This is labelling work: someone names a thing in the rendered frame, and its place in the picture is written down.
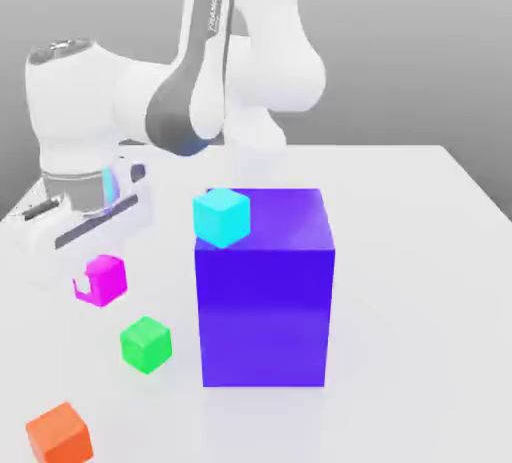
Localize small orange cube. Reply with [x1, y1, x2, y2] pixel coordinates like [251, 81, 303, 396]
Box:
[25, 401, 95, 463]

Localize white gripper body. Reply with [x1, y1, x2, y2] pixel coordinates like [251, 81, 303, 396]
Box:
[17, 186, 157, 287]

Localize small magenta cube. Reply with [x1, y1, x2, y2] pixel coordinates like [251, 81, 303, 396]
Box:
[72, 253, 129, 308]

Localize large blue box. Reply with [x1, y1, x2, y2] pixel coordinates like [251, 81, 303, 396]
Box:
[194, 187, 336, 388]

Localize small cyan cube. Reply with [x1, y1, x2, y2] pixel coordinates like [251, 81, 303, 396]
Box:
[192, 186, 252, 250]

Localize small green cube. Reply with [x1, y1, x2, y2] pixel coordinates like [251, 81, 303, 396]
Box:
[119, 315, 174, 375]

